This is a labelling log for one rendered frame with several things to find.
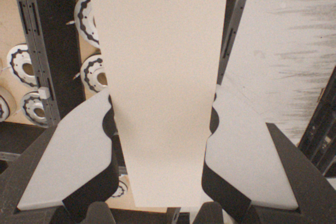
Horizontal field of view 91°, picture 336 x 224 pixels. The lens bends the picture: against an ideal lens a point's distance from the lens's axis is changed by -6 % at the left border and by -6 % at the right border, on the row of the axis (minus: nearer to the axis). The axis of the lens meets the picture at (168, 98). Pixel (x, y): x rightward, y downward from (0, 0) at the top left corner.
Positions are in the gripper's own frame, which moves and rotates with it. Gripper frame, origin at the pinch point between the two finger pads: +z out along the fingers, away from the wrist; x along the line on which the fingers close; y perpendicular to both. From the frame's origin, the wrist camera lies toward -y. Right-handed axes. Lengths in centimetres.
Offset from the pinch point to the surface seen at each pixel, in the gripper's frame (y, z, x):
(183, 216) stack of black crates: 168, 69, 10
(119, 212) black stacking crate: 67, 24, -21
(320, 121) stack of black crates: 58, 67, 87
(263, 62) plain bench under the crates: 12.0, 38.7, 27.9
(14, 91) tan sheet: 13.5, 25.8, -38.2
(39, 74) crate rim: 5.1, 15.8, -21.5
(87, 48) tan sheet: 3.7, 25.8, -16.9
